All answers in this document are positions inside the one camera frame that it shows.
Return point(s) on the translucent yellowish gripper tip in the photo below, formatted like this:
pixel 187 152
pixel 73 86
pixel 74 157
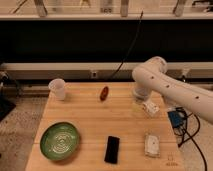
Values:
pixel 137 106

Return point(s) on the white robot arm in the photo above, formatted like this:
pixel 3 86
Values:
pixel 151 76

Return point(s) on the small red-brown object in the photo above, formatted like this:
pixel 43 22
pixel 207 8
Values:
pixel 104 93

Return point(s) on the blue connector box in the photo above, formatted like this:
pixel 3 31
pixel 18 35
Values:
pixel 175 119

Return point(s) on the black rectangular block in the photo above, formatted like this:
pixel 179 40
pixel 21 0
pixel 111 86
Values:
pixel 111 155

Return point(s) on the translucent plastic cup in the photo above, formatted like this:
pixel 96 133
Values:
pixel 57 87

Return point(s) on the green glass plate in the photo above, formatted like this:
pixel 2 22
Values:
pixel 59 141

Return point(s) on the black object at left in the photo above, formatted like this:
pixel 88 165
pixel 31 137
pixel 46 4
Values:
pixel 6 106

